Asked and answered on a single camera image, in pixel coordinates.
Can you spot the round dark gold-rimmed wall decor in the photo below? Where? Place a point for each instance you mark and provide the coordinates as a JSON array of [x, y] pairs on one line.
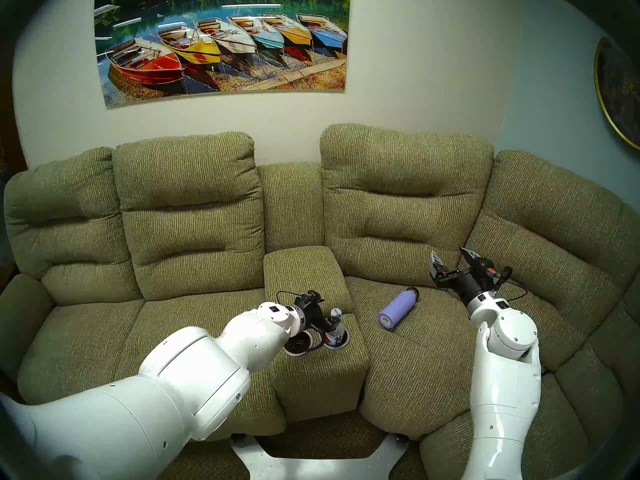
[[622, 89]]

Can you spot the green fabric sectional sofa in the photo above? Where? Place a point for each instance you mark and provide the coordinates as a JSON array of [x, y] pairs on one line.
[[190, 179]]

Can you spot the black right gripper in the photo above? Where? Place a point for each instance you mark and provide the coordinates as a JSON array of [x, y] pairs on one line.
[[470, 284]]

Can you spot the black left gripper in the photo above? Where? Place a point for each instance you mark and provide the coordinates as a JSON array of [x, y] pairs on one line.
[[312, 311]]

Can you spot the colourful boats wall painting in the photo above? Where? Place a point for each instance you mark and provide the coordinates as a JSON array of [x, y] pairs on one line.
[[215, 54]]

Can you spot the green fabric sofa console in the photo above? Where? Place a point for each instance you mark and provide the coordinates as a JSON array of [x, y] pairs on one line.
[[305, 269]]

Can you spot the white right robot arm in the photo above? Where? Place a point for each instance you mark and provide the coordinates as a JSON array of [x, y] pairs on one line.
[[505, 409]]

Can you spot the clear bottle red blue label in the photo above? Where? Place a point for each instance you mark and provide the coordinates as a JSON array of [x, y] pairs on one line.
[[336, 312]]

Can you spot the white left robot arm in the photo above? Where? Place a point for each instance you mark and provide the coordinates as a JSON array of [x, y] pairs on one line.
[[175, 384]]

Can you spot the purple insulated bottle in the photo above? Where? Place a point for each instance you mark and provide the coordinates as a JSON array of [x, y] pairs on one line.
[[397, 309]]

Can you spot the black round cup holder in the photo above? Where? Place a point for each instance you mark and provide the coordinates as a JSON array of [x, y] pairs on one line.
[[346, 342], [300, 349]]

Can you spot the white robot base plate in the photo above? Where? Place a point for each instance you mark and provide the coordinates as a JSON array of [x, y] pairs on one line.
[[320, 471]]

